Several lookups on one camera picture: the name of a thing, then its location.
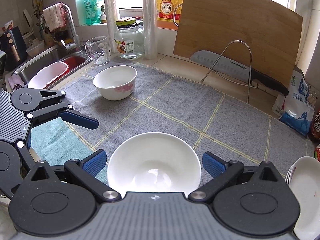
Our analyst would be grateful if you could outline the white bowl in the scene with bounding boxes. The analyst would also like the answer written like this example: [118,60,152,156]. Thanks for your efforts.
[107,132,201,196]
[93,66,137,101]

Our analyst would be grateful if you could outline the white fruit plate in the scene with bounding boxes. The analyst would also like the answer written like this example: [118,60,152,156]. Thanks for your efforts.
[285,156,319,239]

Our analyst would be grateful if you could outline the steel kitchen sink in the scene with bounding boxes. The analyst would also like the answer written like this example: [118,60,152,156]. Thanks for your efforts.
[4,45,92,92]

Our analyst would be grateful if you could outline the pink white strainer basket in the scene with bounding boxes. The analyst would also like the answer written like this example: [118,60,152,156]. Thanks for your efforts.
[27,61,69,89]

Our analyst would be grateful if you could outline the grey teal dish mat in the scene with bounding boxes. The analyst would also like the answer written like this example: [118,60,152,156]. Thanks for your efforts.
[31,62,315,175]

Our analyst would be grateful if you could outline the steel sink faucet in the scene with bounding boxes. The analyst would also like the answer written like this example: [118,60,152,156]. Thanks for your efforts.
[39,3,82,53]

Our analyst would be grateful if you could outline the glass mug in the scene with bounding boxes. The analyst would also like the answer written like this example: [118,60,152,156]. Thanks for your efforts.
[85,36,111,66]

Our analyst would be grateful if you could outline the glass jar green lid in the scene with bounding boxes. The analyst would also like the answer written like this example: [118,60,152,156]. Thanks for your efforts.
[114,17,144,60]

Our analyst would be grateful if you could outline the white blue salt bag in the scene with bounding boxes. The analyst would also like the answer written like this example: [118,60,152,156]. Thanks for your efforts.
[272,67,315,136]

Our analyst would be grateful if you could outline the pink dish cloth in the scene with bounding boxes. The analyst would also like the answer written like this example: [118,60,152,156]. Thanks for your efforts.
[42,3,66,32]

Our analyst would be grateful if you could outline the tall plastic bag roll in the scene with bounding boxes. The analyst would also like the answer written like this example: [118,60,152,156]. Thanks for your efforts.
[143,0,157,60]

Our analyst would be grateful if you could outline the small potted plant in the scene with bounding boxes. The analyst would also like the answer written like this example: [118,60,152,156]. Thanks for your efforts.
[100,5,107,24]

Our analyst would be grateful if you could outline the green dish soap bottle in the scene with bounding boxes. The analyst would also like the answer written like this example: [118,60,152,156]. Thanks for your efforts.
[83,0,100,25]

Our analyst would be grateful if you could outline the green lid sauce jar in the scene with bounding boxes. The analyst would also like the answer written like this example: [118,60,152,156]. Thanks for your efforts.
[314,144,320,161]

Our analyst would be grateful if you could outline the dark vinegar bottle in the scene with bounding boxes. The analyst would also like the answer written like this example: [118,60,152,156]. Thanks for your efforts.
[309,110,320,142]

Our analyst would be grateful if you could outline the short plastic bag roll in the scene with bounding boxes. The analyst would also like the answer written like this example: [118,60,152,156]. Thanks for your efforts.
[104,0,119,53]

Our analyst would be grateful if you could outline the binder clips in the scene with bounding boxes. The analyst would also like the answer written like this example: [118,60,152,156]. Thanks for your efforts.
[307,84,318,107]

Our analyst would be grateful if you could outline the bamboo cutting board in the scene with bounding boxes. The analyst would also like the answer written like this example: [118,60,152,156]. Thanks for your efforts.
[174,0,303,86]

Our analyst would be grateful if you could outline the orange cooking wine jug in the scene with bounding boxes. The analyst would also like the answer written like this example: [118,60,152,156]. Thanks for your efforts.
[156,0,183,30]

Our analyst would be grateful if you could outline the wire cutting board rack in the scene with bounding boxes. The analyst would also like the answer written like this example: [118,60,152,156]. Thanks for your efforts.
[191,40,252,103]

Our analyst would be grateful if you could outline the kitchen knife black handle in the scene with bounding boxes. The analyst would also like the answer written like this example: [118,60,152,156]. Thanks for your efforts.
[190,50,289,96]

